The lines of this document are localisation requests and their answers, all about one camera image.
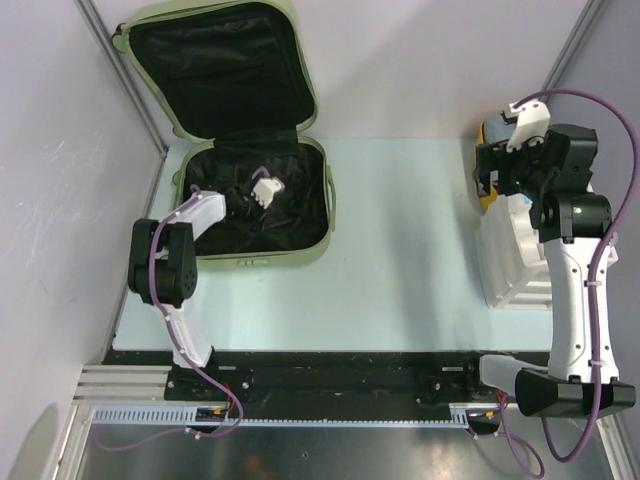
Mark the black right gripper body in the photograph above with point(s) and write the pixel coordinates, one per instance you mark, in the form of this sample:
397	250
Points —
519	171

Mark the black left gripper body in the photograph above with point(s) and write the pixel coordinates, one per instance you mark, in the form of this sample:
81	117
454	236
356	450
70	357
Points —
248	209

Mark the grey garment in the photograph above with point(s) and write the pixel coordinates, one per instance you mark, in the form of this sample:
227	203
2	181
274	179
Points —
498	129

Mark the white plastic drawer organizer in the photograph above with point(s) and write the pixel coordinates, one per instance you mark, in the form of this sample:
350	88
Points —
513	268

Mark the green hard-shell suitcase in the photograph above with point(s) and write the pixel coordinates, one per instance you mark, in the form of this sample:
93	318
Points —
232	79

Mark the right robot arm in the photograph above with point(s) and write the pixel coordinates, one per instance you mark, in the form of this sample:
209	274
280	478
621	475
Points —
554	171

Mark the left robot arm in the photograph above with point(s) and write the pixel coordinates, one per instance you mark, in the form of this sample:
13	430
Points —
163	270

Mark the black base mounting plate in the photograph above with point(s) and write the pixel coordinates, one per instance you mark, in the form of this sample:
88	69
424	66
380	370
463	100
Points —
326	386

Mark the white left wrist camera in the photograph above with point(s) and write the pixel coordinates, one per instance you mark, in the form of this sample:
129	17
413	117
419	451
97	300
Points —
265	190

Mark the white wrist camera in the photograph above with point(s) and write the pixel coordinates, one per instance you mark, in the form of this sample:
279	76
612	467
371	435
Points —
532	121
265	190

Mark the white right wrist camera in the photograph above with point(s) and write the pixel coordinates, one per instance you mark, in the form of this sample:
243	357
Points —
532	121

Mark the aluminium frame rail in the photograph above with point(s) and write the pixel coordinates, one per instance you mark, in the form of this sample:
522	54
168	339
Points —
121	385

